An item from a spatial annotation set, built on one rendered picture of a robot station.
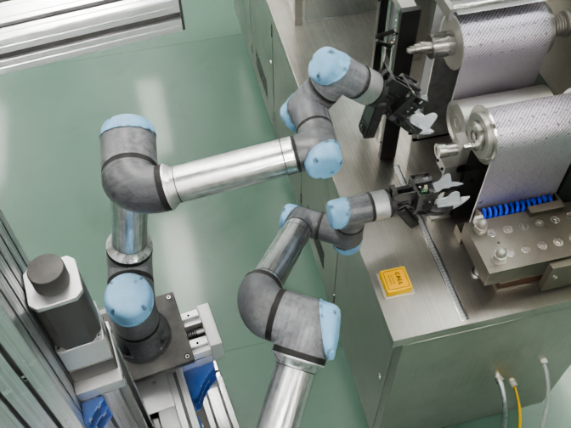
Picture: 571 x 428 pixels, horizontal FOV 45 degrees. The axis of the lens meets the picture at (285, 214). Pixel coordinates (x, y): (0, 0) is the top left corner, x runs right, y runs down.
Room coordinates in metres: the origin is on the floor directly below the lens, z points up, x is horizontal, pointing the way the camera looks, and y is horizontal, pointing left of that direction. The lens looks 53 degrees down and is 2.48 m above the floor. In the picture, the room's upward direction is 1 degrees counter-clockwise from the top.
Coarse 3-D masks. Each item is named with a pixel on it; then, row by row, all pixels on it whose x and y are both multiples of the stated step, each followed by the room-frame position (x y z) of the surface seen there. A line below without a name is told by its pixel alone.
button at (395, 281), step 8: (384, 272) 0.98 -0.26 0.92; (392, 272) 0.98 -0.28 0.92; (400, 272) 0.98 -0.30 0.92; (384, 280) 0.95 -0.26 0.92; (392, 280) 0.95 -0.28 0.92; (400, 280) 0.95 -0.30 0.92; (408, 280) 0.95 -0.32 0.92; (384, 288) 0.94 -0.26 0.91; (392, 288) 0.93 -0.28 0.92; (400, 288) 0.93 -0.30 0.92; (408, 288) 0.93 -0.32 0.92
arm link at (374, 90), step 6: (372, 72) 1.08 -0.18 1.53; (378, 72) 1.10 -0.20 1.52; (372, 78) 1.06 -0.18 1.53; (378, 78) 1.07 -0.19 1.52; (372, 84) 1.05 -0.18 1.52; (378, 84) 1.06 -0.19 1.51; (366, 90) 1.04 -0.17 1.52; (372, 90) 1.05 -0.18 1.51; (378, 90) 1.05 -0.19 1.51; (360, 96) 1.04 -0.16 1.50; (366, 96) 1.04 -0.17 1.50; (372, 96) 1.04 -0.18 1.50; (378, 96) 1.05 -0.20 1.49; (360, 102) 1.05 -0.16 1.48; (366, 102) 1.04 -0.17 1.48; (372, 102) 1.05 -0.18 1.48
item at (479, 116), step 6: (474, 114) 1.20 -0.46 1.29; (480, 114) 1.18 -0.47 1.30; (474, 120) 1.19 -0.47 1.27; (480, 120) 1.17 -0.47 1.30; (486, 120) 1.16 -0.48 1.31; (486, 126) 1.14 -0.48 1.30; (486, 132) 1.13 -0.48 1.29; (486, 138) 1.13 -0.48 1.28; (492, 138) 1.12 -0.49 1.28; (486, 144) 1.12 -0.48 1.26; (492, 144) 1.11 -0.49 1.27; (474, 150) 1.16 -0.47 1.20; (486, 150) 1.11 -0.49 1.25; (480, 156) 1.13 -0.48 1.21; (486, 156) 1.11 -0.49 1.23
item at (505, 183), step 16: (528, 160) 1.13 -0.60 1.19; (544, 160) 1.14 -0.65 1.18; (560, 160) 1.15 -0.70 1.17; (496, 176) 1.11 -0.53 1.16; (512, 176) 1.12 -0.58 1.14; (528, 176) 1.13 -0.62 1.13; (544, 176) 1.14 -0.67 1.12; (560, 176) 1.15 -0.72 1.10; (480, 192) 1.10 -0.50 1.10; (496, 192) 1.11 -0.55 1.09; (512, 192) 1.13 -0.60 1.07; (528, 192) 1.14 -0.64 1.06; (544, 192) 1.15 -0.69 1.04; (480, 208) 1.11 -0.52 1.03
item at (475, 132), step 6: (468, 126) 1.19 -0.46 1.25; (474, 126) 1.17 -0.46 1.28; (480, 126) 1.16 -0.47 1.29; (468, 132) 1.19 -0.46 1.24; (474, 132) 1.16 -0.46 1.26; (480, 132) 1.14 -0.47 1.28; (468, 138) 1.18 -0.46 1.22; (474, 138) 1.16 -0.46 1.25; (480, 138) 1.13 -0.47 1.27; (480, 144) 1.13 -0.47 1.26; (480, 150) 1.13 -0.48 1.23
